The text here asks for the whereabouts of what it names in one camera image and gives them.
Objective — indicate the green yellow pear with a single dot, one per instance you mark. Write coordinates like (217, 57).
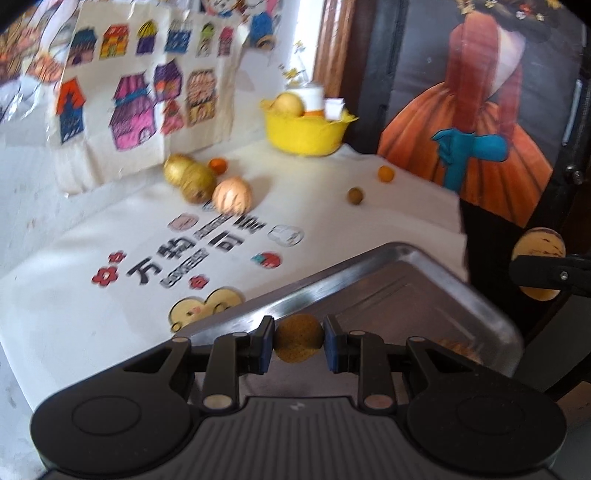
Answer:
(174, 167)

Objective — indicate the small brown longan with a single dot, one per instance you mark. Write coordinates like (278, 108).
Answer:
(298, 337)
(355, 195)

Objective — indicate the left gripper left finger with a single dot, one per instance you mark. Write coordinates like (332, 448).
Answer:
(231, 356)

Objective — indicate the metal baking tray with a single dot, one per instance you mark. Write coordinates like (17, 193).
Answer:
(396, 291)

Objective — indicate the yellow fruit in bowl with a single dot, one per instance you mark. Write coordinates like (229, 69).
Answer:
(288, 104)

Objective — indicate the white printed table mat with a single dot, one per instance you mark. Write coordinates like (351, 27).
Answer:
(103, 292)

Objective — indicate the brown round pear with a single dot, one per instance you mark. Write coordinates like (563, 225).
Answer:
(540, 242)

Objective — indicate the yellow plastic bowl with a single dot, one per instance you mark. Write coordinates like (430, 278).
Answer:
(307, 136)

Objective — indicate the black dark door panel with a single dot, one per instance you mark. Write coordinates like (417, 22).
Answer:
(372, 58)

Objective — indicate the girl with bear drawing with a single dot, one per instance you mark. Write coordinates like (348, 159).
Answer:
(262, 17)

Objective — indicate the brown wooden door frame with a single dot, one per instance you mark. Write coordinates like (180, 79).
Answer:
(333, 43)

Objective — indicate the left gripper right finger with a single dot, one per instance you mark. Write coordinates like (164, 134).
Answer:
(366, 355)

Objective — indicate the orange dress lady poster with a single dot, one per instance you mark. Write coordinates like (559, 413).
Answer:
(463, 133)

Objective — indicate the white orange jar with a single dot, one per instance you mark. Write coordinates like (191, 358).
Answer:
(313, 97)

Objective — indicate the colourful houses drawing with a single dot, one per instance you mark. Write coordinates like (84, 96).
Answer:
(141, 81)

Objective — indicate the small orange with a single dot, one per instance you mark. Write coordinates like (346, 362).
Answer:
(218, 165)
(386, 174)

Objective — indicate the boy with fan drawing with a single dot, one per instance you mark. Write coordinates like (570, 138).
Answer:
(34, 48)

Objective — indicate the yellow flower twig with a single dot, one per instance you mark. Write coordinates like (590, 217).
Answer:
(295, 75)

